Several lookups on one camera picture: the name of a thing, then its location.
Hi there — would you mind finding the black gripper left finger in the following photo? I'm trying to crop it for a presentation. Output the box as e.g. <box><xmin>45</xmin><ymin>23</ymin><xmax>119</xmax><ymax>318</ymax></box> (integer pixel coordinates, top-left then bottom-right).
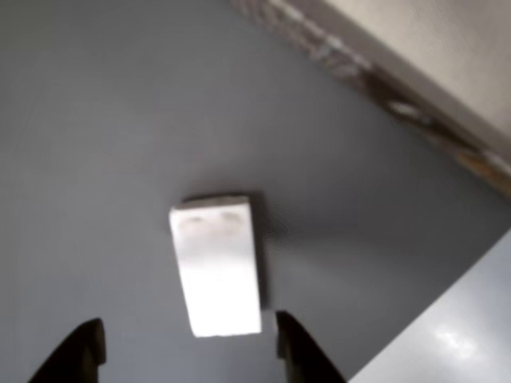
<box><xmin>27</xmin><ymin>318</ymin><xmax>108</xmax><ymax>383</ymax></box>

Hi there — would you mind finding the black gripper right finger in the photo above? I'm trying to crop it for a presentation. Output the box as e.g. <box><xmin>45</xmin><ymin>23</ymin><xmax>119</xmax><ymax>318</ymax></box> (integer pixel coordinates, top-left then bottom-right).
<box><xmin>275</xmin><ymin>310</ymin><xmax>348</xmax><ymax>383</ymax></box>

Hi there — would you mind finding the white rectangular block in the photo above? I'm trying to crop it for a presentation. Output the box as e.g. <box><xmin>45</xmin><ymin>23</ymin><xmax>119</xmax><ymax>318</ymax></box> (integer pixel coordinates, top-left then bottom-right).
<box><xmin>168</xmin><ymin>193</ymin><xmax>264</xmax><ymax>339</ymax></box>

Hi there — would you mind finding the patterned cardboard box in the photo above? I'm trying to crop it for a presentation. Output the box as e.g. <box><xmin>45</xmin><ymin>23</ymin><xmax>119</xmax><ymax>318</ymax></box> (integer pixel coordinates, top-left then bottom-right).
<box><xmin>229</xmin><ymin>0</ymin><xmax>511</xmax><ymax>200</ymax></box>

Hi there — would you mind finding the grey table mat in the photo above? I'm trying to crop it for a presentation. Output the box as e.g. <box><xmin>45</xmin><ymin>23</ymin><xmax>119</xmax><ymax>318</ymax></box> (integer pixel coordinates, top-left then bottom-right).
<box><xmin>0</xmin><ymin>0</ymin><xmax>511</xmax><ymax>383</ymax></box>

